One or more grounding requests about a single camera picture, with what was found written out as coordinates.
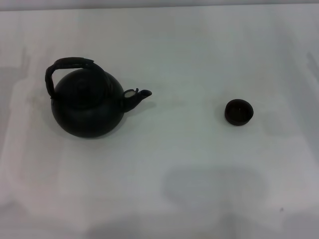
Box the black round teapot with handle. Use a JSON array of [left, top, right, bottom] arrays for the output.
[[45, 57, 153, 138]]

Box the small dark brown teacup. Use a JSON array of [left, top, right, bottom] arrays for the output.
[[225, 99, 255, 127]]

